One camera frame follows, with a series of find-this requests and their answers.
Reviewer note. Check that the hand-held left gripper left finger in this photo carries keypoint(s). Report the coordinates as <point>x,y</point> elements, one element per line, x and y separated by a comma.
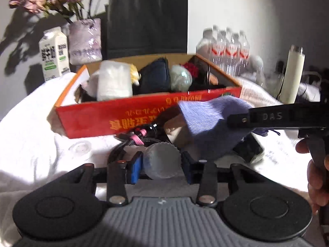
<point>137,167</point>

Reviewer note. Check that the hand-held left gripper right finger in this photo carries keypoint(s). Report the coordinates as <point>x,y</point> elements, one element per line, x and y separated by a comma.
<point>186,168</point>

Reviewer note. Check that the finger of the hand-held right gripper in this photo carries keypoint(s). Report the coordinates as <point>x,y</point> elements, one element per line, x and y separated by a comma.
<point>239,119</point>

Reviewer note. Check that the translucent plastic bottle cap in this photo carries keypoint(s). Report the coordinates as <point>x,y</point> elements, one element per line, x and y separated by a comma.
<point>162,163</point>

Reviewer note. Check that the purple fabric pouch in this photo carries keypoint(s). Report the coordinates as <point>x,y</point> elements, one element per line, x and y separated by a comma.
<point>213,128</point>

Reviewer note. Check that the orange cardboard box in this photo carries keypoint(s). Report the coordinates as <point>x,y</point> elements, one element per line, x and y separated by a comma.
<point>102,118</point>

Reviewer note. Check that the white ribbed bottle cap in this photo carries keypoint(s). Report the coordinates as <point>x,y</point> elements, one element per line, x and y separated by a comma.
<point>79,148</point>

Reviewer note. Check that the red fabric rose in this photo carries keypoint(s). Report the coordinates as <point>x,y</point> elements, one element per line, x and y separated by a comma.
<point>191,69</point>

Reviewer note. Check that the iridescent clear ball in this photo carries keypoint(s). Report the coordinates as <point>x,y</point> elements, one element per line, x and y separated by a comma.
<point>181,78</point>

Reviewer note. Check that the white tissue pack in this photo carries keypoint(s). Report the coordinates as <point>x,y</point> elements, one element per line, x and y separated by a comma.
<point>114,82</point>

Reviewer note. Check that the yellow white plush toy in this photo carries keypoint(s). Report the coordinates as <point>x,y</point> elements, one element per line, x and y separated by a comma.
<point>135,76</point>

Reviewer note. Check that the dark zip case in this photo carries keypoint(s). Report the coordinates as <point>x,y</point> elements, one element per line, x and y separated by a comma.
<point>154,76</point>

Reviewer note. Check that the person's right hand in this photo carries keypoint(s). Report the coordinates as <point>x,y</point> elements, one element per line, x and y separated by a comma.
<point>317,185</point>

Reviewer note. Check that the white thermos bottle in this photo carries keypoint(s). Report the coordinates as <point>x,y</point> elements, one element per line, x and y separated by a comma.
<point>291,77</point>

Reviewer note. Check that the clear glass cup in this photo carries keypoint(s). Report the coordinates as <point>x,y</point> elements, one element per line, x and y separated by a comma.
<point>258,78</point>

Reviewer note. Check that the black cloth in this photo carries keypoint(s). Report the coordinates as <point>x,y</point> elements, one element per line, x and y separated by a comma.
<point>203,81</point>

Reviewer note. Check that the white round speaker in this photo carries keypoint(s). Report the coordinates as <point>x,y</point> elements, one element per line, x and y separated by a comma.
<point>255,61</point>

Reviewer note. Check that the pack of water bottles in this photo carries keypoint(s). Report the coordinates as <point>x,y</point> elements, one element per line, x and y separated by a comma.
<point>226,51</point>

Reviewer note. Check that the white terry towel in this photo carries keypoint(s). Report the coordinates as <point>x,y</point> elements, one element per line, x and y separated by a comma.
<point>30,133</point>

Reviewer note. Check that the black paper bag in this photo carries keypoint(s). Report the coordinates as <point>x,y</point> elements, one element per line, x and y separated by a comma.
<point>149,23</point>

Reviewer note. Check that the purple glass vase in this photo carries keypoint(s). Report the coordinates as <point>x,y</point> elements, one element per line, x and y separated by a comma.
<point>84,42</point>

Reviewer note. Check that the white milk carton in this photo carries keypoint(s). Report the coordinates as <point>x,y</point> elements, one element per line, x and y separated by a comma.
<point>54,54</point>

